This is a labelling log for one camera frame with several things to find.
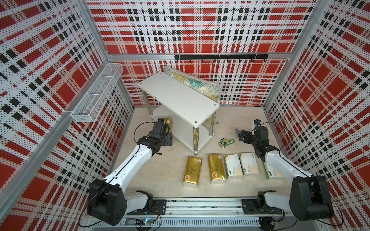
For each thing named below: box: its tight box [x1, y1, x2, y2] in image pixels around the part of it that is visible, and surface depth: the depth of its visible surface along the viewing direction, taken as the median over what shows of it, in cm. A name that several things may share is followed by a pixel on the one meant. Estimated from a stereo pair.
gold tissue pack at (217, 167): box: [207, 154, 226, 185], surface depth 83 cm
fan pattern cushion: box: [162, 65, 223, 103], surface depth 86 cm
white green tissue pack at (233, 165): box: [224, 154, 244, 178], surface depth 86 cm
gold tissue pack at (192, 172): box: [183, 156, 203, 189], surface depth 81 cm
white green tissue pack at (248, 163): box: [238, 152, 260, 176], surface depth 85 cm
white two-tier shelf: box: [137, 71, 221, 156], surface depth 79 cm
